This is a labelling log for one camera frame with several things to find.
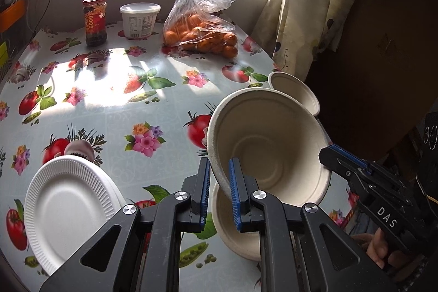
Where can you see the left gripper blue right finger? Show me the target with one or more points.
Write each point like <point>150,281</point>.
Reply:
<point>242,187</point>

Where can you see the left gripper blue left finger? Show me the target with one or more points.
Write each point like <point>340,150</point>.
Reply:
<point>200,195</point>

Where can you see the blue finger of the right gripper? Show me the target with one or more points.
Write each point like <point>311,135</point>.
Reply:
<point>340,161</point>

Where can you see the large beige paper bowl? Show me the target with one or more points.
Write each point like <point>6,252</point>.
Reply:
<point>275,139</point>

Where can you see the small beige paper bowl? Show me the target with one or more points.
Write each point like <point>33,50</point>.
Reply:
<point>295,88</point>

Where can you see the white paper plate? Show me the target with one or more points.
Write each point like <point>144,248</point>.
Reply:
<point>68,200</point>

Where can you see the person's right hand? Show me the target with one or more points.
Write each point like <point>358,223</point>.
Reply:
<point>376,247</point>

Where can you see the black control box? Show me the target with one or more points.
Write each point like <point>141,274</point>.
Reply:
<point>428,164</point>

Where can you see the floral vegetable print tablecloth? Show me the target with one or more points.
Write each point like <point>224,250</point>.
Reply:
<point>139,110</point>

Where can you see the patterned cream curtain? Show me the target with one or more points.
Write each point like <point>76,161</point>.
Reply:
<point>294,32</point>

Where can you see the plastic bag of oranges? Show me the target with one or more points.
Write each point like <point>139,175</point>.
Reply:
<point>195,25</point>

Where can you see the white plastic tub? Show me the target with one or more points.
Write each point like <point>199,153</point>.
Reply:
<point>138,19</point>

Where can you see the red chili sauce jar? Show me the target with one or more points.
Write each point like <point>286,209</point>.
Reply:
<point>95,25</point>

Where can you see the green cardboard boxes stack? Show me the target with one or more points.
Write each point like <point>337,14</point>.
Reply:
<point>4,57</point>

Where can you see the orange tray with clutter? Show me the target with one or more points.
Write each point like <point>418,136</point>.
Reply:
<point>12,14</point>

